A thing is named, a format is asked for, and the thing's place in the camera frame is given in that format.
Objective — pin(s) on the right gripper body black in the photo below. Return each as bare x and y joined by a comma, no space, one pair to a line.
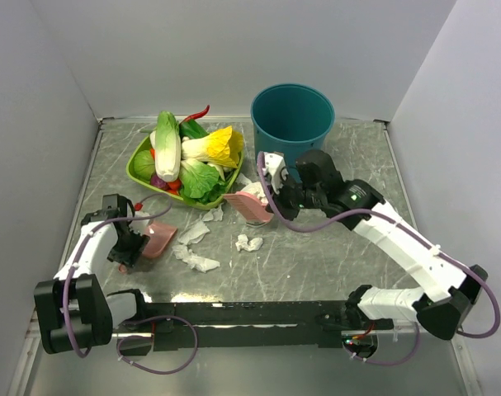
291,199

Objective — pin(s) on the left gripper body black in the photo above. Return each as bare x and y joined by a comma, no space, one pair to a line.
128,247

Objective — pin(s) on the pink dustpan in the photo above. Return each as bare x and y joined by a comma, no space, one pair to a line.
156,237

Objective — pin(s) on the pink hand brush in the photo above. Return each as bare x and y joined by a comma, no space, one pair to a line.
238,202

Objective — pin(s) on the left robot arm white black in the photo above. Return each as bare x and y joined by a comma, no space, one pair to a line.
73,312

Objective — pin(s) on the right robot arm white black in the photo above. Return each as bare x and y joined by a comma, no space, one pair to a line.
446,289

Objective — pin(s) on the white tissue roll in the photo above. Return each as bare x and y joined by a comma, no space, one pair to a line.
254,189

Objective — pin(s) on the paper scrap behind roll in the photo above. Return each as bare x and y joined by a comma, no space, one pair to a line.
243,180

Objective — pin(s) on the paper scrap centre upper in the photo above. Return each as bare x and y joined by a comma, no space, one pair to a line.
194,234

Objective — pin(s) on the paper scrap right side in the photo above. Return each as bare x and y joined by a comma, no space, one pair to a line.
243,243

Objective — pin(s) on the purple onion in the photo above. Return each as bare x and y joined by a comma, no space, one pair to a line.
158,183

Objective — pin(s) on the red tomato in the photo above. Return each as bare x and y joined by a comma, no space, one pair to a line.
173,187

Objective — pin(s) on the paper scrap centre lower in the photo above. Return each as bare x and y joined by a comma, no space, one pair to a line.
194,262

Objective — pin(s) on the teal plastic bucket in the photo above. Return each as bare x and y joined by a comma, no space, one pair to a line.
290,119

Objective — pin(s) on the round green cabbage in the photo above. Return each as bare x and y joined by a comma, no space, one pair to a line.
144,165

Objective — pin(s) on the green vegetable basket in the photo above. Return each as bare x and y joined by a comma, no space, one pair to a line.
230,178

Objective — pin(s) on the yellow white cabbage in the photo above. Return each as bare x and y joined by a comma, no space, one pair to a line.
221,147

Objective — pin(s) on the green leafy bok choy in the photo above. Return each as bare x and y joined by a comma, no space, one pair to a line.
201,182

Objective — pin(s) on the green white napa cabbage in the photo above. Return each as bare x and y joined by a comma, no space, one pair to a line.
166,142

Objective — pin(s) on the dark green pepper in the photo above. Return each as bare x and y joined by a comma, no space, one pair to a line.
192,130

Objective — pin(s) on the red chili pepper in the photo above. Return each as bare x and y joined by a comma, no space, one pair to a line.
197,115

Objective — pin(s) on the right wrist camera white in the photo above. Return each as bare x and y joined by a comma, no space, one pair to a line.
274,170

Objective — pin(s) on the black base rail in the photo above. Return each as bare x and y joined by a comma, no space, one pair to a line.
173,326

